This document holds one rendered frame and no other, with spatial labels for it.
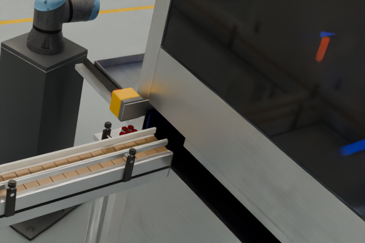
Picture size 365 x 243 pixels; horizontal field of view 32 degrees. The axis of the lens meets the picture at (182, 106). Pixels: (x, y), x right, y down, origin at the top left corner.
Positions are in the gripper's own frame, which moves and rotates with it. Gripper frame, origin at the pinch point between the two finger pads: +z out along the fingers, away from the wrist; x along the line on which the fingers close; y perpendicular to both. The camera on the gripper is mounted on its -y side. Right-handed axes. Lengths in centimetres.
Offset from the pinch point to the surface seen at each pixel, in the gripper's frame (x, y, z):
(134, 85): -35.1, -0.9, 16.1
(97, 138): -18, -6, 48
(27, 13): -124, 181, -127
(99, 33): -153, 135, -124
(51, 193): 0, -12, 76
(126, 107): -12.3, -18.0, 41.6
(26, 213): 1, -7, 82
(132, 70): -37.6, 4.0, 6.9
